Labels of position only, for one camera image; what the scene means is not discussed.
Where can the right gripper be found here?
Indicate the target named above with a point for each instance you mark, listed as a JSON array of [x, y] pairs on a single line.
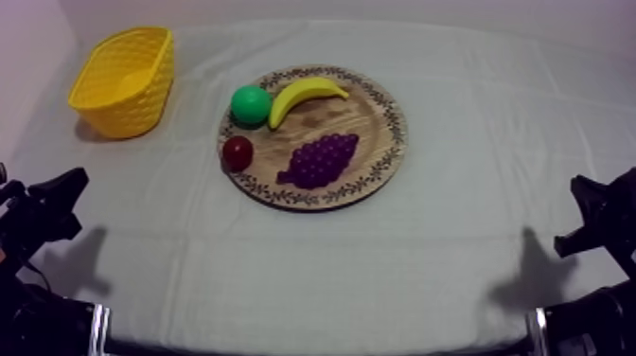
[[613, 218]]

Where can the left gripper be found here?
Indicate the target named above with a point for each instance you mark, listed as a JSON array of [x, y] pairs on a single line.
[[37, 213]]

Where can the purple toy grapes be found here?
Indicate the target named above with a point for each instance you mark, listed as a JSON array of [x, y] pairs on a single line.
[[320, 160]]

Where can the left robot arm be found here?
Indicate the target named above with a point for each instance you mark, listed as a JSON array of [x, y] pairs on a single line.
[[40, 323]]

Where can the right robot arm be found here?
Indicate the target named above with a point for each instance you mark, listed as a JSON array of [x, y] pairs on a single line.
[[591, 323]]

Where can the yellow plastic basket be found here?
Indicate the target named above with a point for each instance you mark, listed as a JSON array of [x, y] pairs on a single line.
[[116, 104]]

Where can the round wooden board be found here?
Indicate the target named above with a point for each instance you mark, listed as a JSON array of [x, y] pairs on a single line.
[[365, 124]]

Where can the silver metal bar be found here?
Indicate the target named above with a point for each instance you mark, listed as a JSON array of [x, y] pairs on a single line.
[[536, 333], [99, 330]]

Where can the small red fruit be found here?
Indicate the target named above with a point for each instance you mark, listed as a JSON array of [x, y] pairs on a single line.
[[237, 153]]

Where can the green toy pear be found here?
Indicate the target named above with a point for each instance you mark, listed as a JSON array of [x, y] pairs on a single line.
[[251, 104]]

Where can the yellow toy banana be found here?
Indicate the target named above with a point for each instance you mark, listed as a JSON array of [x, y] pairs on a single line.
[[298, 93]]

